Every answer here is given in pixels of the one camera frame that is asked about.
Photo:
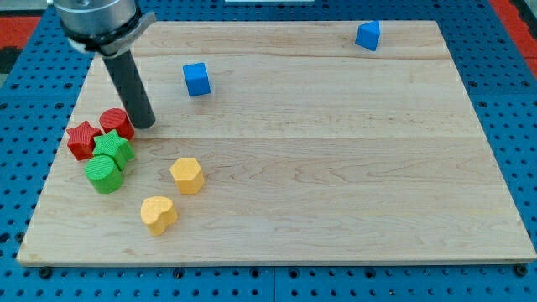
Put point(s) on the blue cube block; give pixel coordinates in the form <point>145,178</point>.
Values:
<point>196,79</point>

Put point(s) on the blue triangle block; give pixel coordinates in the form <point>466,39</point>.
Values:
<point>368,35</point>

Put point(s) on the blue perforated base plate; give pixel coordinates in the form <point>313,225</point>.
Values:
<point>40,92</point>

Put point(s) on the green cylinder block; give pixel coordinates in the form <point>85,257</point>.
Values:
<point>103,174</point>

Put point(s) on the light wooden board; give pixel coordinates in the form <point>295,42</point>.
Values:
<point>314,151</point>

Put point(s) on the red cylinder block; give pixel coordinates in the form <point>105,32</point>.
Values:
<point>117,119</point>

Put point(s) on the yellow hexagon block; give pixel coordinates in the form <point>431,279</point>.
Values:
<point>188,175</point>

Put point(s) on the green star block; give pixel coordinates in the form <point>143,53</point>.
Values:
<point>114,146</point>

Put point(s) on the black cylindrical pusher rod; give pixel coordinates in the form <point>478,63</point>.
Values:
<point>129,86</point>

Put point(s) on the red star block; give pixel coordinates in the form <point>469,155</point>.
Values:
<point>81,140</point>

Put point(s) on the yellow heart block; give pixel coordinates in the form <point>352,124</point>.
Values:
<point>157,213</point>

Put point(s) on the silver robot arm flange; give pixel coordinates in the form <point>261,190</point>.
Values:
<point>106,27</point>

